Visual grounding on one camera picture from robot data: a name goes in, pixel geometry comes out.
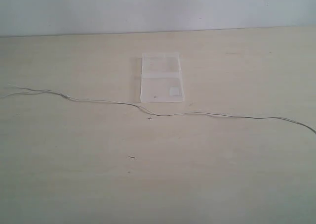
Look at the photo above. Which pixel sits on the clear plastic box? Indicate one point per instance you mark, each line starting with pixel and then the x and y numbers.
pixel 161 78

